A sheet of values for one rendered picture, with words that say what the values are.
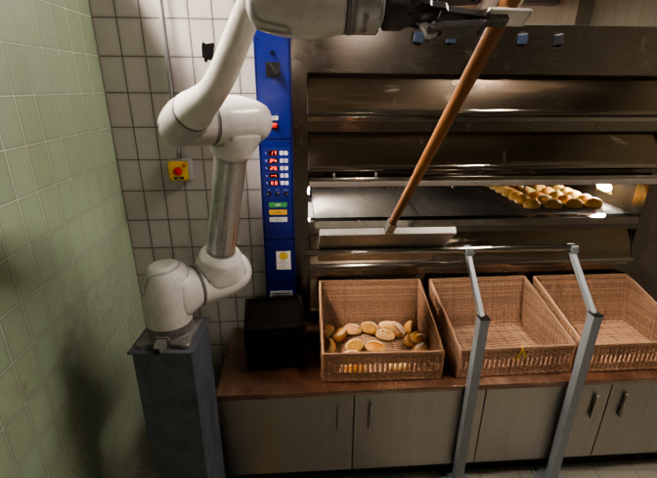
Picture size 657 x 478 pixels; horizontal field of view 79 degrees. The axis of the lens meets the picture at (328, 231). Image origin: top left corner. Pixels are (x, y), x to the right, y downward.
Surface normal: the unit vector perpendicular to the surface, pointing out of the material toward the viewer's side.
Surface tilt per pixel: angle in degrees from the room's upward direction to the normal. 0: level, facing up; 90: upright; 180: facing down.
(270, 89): 90
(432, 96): 70
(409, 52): 90
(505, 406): 90
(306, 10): 109
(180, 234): 90
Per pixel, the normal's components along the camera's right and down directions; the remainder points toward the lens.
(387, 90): 0.07, 0.00
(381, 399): 0.07, 0.34
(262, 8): -0.19, 0.64
